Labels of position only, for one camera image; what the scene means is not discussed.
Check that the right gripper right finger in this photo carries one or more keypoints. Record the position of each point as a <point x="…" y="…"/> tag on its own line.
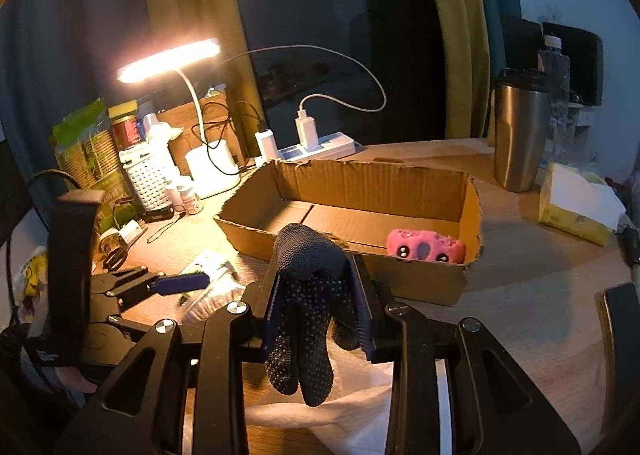
<point x="453" y="384"/>

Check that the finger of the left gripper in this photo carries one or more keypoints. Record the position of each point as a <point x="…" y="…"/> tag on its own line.
<point x="180" y="282"/>

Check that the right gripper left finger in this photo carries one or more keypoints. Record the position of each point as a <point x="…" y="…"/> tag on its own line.
<point x="160" y="375"/>

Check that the cotton swab bag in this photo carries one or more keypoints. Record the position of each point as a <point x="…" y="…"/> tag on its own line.
<point x="223" y="287"/>

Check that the small white bottle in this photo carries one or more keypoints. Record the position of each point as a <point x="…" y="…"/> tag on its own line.
<point x="191" y="201"/>

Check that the white perforated basket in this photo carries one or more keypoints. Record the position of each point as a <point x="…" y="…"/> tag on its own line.
<point x="145" y="176"/>

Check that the white desk lamp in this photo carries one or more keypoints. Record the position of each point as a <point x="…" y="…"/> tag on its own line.
<point x="203" y="170"/>

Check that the white tissue sheet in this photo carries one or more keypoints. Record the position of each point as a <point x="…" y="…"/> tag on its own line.
<point x="352" y="420"/>

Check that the green snack bag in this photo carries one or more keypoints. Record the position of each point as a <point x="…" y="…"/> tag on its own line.
<point x="84" y="147"/>

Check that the white charger left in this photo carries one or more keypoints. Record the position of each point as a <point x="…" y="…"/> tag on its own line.
<point x="267" y="145"/>

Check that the white charger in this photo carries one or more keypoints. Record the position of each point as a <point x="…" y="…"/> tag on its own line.
<point x="307" y="131"/>
<point x="267" y="145"/>

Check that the pink squishy toy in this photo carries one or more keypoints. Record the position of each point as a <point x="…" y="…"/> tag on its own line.
<point x="425" y="246"/>

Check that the white charger right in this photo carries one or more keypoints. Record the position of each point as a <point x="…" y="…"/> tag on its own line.
<point x="307" y="131"/>

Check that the open cardboard box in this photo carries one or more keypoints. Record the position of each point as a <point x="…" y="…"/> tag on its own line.
<point x="358" y="205"/>

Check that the yellow tissue pack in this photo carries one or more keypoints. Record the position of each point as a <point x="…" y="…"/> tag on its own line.
<point x="579" y="203"/>

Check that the white power strip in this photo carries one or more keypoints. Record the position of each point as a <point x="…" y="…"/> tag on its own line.
<point x="336" y="145"/>

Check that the steel travel mug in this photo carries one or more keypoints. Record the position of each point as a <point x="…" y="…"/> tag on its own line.
<point x="522" y="108"/>

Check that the clear water bottle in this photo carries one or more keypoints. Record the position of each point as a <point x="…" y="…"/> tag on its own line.
<point x="556" y="65"/>

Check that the black monitor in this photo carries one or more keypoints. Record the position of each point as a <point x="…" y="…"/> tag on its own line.
<point x="524" y="39"/>

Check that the yellow green curtain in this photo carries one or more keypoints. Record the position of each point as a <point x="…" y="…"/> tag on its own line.
<point x="467" y="60"/>

